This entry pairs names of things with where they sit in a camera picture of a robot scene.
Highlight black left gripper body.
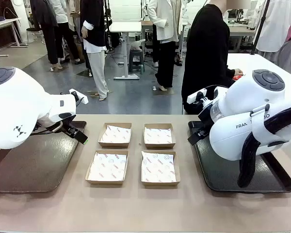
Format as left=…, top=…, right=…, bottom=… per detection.
left=62, top=118, right=80, bottom=138

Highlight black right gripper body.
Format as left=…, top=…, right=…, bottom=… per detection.
left=198, top=113, right=214, bottom=133

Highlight small cardboard box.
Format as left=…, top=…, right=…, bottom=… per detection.
left=143, top=123, right=177, bottom=150
left=97, top=122, right=132, bottom=149

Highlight large cardboard box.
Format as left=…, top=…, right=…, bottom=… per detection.
left=84, top=150, right=129, bottom=185
left=140, top=150, right=180, bottom=186

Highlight person's right forearm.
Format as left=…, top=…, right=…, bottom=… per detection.
left=220, top=68, right=236, bottom=82

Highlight brown plastic tray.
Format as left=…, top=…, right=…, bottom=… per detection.
left=0, top=120, right=87, bottom=194

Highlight person in black cardigan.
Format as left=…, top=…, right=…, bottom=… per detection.
left=181, top=3, right=236, bottom=115

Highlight large white table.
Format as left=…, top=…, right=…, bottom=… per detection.
left=226, top=53, right=291, bottom=82

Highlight dark plastic stool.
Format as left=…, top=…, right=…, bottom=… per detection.
left=129, top=49, right=146, bottom=74

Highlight grey workbench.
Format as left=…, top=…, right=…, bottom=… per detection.
left=226, top=22, right=257, bottom=53

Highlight person white shirt black trousers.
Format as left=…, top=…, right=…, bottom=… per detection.
left=55, top=0, right=85, bottom=65

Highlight white plastic bag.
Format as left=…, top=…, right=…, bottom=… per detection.
left=130, top=38, right=146, bottom=52

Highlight black office chair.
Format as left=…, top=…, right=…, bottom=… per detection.
left=26, top=14, right=44, bottom=44

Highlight black garment rack pole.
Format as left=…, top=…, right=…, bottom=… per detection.
left=250, top=0, right=272, bottom=55

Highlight grey hanging garment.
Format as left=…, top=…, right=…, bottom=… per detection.
left=263, top=38, right=291, bottom=66

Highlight white standing desk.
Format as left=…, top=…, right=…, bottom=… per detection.
left=109, top=21, right=143, bottom=81

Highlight white hanging garment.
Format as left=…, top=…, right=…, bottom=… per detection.
left=255, top=0, right=291, bottom=53

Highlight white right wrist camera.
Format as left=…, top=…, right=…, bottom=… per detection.
left=187, top=89, right=207, bottom=104

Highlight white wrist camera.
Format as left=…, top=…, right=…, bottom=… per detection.
left=68, top=88, right=89, bottom=105
left=187, top=89, right=207, bottom=104

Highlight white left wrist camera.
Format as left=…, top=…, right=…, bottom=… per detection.
left=68, top=88, right=89, bottom=105

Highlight black plastic tray with handles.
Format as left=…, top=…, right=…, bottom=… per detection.
left=188, top=120, right=291, bottom=194

